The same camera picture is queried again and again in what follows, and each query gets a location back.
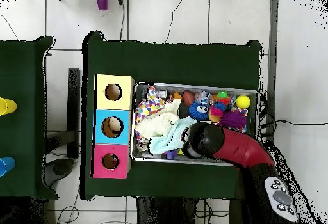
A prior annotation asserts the cream knitted cloth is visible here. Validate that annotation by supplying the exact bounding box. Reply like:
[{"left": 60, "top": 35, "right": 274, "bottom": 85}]
[{"left": 134, "top": 98, "right": 182, "bottom": 139}]

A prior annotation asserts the blue building block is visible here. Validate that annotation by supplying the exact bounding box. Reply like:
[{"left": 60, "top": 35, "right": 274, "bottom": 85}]
[{"left": 165, "top": 148, "right": 179, "bottom": 160}]

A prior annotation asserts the yellow smooth ball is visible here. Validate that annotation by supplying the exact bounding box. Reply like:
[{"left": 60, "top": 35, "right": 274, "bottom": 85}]
[{"left": 234, "top": 94, "right": 252, "bottom": 109}]

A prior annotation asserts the black cable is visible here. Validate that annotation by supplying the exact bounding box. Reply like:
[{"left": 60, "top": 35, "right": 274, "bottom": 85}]
[{"left": 258, "top": 118, "right": 328, "bottom": 136}]

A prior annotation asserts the wooden box with three holes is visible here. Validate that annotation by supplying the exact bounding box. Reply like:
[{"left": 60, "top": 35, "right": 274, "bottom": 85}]
[{"left": 90, "top": 74, "right": 136, "bottom": 179}]

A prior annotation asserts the mint knitted cloth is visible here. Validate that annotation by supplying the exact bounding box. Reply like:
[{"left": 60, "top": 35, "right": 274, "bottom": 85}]
[{"left": 149, "top": 116, "right": 198, "bottom": 156}]

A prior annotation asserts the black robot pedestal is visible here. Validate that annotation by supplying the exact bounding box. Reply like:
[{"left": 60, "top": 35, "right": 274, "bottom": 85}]
[{"left": 135, "top": 196, "right": 199, "bottom": 224}]

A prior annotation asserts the polka dot cloth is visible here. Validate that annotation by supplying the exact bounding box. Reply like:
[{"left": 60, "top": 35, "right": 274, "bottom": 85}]
[{"left": 134, "top": 85, "right": 166, "bottom": 143}]

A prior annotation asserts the yellow plastic cup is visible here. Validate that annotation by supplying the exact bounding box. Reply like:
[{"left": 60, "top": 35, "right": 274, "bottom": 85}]
[{"left": 0, "top": 97, "right": 18, "bottom": 116}]

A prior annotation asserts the purple spiky ball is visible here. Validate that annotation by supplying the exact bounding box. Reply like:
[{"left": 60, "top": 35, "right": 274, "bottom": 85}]
[{"left": 219, "top": 110, "right": 247, "bottom": 130}]

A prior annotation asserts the blue plastic cup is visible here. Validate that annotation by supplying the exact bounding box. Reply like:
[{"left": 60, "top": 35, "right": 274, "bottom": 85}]
[{"left": 0, "top": 156, "right": 16, "bottom": 177}]

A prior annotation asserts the shallow mesh bin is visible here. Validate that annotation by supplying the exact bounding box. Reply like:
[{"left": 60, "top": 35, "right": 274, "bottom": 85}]
[{"left": 130, "top": 81, "right": 259, "bottom": 168}]

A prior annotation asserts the blue puffer ball with eyes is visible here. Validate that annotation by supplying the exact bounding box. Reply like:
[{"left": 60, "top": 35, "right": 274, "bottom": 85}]
[{"left": 188, "top": 100, "right": 210, "bottom": 121}]

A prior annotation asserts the dark green table cloth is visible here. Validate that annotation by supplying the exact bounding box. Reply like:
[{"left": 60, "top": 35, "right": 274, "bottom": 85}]
[
  {"left": 81, "top": 30, "right": 262, "bottom": 200},
  {"left": 0, "top": 35, "right": 58, "bottom": 200}
]

